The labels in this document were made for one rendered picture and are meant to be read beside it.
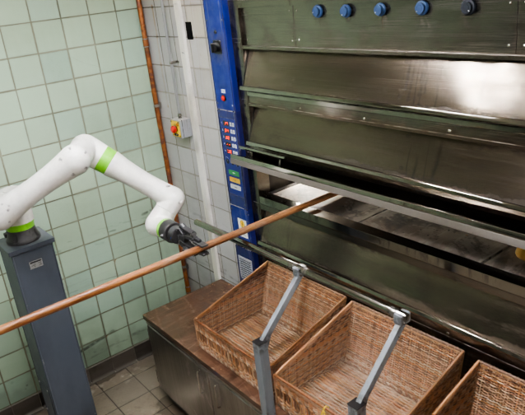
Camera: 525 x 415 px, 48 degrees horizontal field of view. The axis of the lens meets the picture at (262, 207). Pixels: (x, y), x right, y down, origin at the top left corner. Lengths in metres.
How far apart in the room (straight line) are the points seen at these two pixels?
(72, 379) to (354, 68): 1.97
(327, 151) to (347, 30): 0.49
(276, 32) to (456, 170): 0.99
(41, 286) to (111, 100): 1.14
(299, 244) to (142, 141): 1.24
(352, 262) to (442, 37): 1.03
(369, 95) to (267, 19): 0.65
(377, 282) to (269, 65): 1.03
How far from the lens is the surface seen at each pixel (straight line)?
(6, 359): 3.64
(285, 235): 2.86
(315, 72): 2.42
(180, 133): 3.27
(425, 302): 2.36
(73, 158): 2.44
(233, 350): 2.64
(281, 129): 2.66
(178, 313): 3.21
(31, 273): 2.84
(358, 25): 2.24
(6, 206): 2.59
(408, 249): 2.32
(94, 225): 3.53
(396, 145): 2.22
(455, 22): 1.99
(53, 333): 2.99
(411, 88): 2.10
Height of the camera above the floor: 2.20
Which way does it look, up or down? 21 degrees down
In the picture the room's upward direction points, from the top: 6 degrees counter-clockwise
